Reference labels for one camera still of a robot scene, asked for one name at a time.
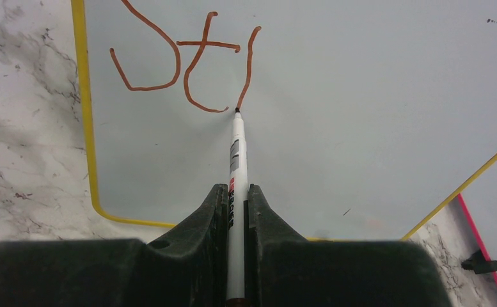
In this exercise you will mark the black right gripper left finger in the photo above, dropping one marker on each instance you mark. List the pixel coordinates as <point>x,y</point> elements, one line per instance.
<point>183,267</point>

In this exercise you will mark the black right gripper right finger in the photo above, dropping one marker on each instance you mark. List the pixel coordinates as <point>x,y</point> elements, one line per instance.
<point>285,269</point>

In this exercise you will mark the white brown whiteboard marker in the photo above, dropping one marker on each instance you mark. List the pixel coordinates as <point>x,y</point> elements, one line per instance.
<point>238,188</point>

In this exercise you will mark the yellow framed whiteboard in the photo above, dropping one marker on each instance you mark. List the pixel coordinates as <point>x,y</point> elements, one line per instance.
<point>361,117</point>

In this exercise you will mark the black stand clip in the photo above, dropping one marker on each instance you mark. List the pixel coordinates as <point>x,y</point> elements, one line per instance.
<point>479,264</point>

